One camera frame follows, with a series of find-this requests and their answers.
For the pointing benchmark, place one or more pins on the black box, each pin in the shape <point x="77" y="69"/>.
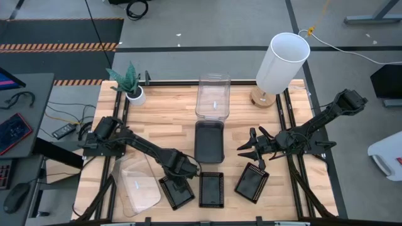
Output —
<point x="387" y="81"/>

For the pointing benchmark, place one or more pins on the black computer mouse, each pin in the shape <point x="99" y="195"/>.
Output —
<point x="15" y="197"/>

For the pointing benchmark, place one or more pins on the black slotted plastic basket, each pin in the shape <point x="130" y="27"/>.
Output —
<point x="211" y="191"/>
<point x="182" y="201"/>
<point x="251" y="183"/>

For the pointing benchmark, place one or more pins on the red-edged tablet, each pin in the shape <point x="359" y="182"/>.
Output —
<point x="14" y="132"/>

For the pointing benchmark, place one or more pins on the black hazard-striped floor mat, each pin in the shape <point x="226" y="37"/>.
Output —
<point x="63" y="31"/>

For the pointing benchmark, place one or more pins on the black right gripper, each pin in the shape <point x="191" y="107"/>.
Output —
<point x="268" y="146"/>

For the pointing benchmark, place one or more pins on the black flat bar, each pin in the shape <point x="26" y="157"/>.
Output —
<point x="56" y="153"/>

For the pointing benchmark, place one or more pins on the black power adapter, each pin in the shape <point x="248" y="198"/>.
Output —
<point x="64" y="131"/>

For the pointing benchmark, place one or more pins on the clear plastic storage bin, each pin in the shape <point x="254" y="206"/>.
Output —
<point x="138" y="188"/>
<point x="201" y="116"/>
<point x="213" y="94"/>

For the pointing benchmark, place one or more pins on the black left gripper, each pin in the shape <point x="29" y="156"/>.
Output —
<point x="180" y="164"/>

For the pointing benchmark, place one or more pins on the green plant in white pot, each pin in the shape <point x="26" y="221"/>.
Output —
<point x="136" y="95"/>

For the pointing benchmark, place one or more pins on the black keyboard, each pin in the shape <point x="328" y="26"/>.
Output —
<point x="4" y="174"/>

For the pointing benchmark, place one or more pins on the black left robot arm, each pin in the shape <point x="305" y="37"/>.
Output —
<point x="141" y="144"/>

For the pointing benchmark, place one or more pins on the white moulded plastic object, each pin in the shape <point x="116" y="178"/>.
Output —
<point x="386" y="150"/>

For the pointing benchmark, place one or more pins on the grey translucent storage bin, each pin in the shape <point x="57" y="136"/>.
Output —
<point x="208" y="142"/>

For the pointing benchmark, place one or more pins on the grey metal desk leg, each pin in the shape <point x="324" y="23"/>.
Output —
<point x="370" y="19"/>
<point x="392" y="103"/>

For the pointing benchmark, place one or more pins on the computer monitor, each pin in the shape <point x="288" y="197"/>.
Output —
<point x="7" y="82"/>

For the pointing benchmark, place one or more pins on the white shade wooden base lamp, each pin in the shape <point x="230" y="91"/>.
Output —
<point x="282" y="62"/>

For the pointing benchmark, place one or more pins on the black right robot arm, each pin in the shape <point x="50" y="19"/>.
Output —
<point x="320" y="119"/>

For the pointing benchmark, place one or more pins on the black aluminium table frame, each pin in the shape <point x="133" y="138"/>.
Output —
<point x="176" y="83"/>

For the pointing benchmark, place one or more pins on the dark grey desk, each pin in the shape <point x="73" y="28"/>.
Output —
<point x="28" y="169"/>

